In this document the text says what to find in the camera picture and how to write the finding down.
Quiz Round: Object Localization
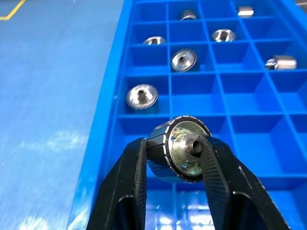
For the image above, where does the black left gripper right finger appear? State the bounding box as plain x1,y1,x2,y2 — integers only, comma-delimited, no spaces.
198,134,291,230

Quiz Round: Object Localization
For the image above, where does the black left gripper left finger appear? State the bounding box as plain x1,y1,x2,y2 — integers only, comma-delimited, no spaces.
86,137,148,230

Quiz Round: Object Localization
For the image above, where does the dark segmented metal roller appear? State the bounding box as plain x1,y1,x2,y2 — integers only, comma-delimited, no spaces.
145,115,212,184

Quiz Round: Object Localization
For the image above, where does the blue compartment plastic tray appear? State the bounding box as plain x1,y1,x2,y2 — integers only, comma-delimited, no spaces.
67,0,307,230

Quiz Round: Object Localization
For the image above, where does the shiny metal roller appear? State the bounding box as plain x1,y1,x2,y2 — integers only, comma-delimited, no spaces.
142,35,167,46
178,9,199,22
237,6,255,18
211,28,237,43
265,55,298,71
126,83,160,112
170,48,199,73

